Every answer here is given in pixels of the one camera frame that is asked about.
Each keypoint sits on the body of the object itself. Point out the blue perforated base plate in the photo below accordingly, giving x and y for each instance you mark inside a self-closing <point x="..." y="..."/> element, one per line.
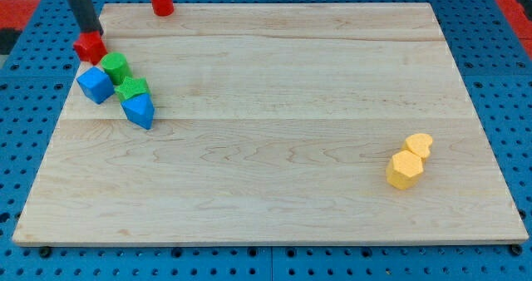
<point x="38" y="74"/>

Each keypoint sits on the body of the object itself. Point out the light wooden board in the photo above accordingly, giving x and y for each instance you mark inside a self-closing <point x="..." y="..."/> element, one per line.
<point x="274" y="125"/>

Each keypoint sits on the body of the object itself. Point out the yellow heart block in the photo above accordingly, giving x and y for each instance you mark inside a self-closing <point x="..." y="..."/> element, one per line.
<point x="419" y="144"/>

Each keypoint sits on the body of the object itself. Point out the black cylindrical robot arm stick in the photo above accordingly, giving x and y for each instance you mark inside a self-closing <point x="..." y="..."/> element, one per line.
<point x="85" y="15"/>

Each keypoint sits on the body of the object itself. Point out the blue triangle block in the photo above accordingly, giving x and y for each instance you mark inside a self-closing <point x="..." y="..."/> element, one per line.
<point x="139" y="110"/>

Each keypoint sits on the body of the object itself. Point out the yellow hexagon block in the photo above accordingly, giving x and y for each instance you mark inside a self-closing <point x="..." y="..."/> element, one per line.
<point x="404" y="170"/>

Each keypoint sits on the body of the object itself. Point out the red star block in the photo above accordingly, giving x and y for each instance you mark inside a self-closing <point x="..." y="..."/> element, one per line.
<point x="89" y="47"/>

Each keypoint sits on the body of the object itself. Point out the green star block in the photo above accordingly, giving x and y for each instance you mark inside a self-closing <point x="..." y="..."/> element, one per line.
<point x="132" y="87"/>

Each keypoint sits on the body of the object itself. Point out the blue cube block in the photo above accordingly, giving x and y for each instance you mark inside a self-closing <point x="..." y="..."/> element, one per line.
<point x="96" y="85"/>

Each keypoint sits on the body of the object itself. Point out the green cylinder block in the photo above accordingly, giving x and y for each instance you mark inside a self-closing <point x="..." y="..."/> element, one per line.
<point x="116" y="66"/>

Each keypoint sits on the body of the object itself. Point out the red cylinder block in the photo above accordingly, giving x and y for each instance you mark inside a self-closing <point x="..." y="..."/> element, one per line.
<point x="162" y="8"/>

